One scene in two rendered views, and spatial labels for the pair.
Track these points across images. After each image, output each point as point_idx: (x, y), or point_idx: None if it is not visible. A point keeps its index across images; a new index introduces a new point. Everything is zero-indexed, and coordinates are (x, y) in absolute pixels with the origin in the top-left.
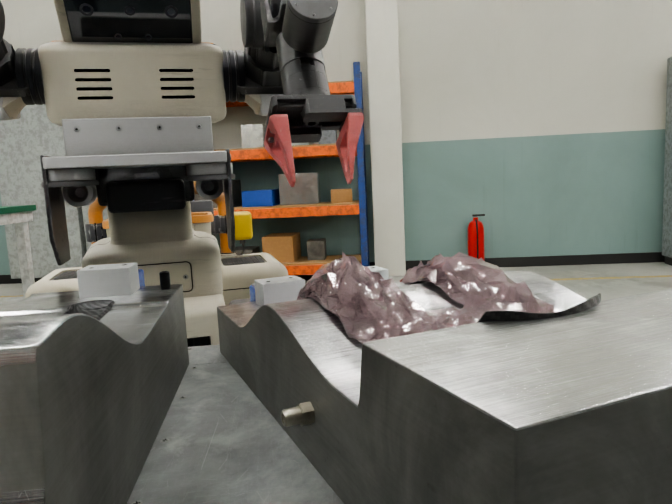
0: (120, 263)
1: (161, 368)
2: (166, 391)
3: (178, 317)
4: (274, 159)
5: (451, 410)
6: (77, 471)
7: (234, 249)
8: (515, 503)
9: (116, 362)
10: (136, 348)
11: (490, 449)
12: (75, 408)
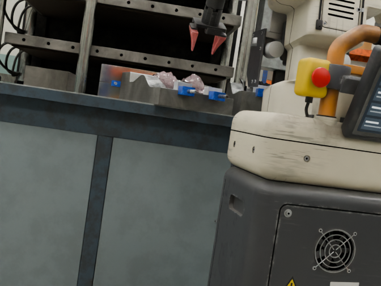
0: (260, 85)
1: (233, 104)
2: (233, 110)
3: (239, 98)
4: (220, 43)
5: None
6: None
7: (248, 85)
8: None
9: (230, 92)
10: (232, 93)
11: None
12: (227, 92)
